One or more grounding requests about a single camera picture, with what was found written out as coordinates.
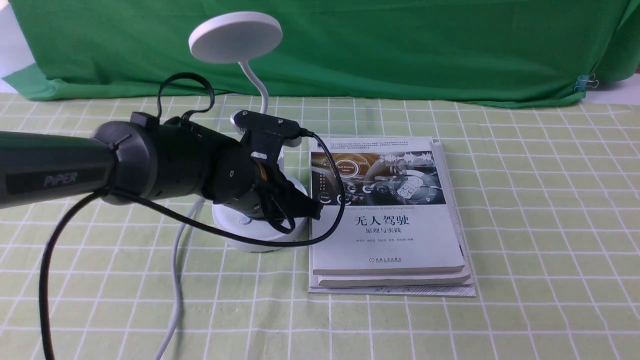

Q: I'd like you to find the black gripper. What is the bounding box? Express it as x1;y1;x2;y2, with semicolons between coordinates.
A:
202;145;321;223

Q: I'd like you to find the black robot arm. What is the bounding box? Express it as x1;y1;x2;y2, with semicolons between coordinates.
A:
0;112;323;224

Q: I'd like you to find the white desk lamp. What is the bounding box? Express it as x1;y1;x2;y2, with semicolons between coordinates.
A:
189;11;309;253

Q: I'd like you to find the white self-driving textbook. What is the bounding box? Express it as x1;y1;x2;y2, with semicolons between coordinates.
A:
308;136;466;276

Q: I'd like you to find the thin bottom booklet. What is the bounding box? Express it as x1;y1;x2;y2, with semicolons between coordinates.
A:
308;141;477;298

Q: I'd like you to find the green checked tablecloth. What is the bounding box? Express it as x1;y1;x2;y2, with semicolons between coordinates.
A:
0;93;640;360

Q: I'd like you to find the green backdrop cloth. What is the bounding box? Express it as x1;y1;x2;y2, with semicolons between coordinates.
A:
3;0;639;109

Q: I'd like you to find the teal binder clip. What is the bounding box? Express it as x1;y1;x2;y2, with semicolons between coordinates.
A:
573;73;600;92

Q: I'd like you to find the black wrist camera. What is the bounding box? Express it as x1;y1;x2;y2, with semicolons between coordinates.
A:
230;109;303;162

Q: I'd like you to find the white lamp power cable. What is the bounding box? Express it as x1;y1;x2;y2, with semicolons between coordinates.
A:
154;197;206;360

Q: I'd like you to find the black camera cable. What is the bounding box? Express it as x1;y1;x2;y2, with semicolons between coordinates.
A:
39;72;347;360

